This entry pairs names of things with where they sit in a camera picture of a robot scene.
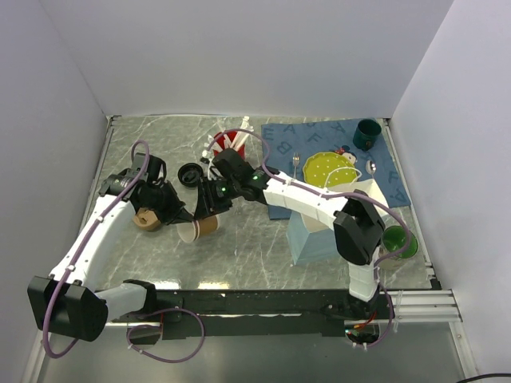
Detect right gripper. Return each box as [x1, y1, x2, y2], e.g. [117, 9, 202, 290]
[193, 176, 240, 221]

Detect brown paper cup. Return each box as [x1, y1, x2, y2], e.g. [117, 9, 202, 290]
[176, 215, 220, 243]

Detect black cup lid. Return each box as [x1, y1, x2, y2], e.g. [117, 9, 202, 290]
[177, 163, 204, 188]

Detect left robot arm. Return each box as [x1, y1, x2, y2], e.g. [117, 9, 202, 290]
[27, 153, 192, 342]

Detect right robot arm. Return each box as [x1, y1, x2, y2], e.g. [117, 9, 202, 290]
[195, 148, 385, 318]

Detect cardboard cup carrier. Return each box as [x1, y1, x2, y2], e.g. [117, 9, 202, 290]
[133, 207, 162, 231]

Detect white wrapped straws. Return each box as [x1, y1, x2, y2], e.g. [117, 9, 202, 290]
[204, 116, 254, 152]

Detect red straw holder cup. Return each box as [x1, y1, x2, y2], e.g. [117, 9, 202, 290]
[213, 132, 245, 160]

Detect silver fork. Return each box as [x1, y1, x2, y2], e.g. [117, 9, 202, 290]
[292, 152, 300, 179]

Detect light blue paper bag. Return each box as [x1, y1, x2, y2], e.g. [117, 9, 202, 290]
[287, 179, 388, 266]

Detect blue letter-print cloth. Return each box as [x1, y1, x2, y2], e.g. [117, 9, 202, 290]
[261, 119, 410, 208]

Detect yellow dotted plate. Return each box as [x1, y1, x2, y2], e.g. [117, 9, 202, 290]
[303, 151, 362, 188]

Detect silver spoon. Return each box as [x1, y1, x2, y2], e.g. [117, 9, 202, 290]
[366, 160, 377, 179]

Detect dark green mug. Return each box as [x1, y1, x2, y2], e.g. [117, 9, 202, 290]
[353, 119, 382, 151]

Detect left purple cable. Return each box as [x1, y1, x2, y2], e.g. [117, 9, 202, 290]
[42, 139, 152, 359]

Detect purple cable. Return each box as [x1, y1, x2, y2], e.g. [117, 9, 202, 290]
[42, 139, 152, 359]
[207, 128, 412, 348]

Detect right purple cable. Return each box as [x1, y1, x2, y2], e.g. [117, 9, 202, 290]
[207, 128, 412, 348]

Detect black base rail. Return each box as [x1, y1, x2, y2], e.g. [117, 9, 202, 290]
[118, 289, 394, 340]

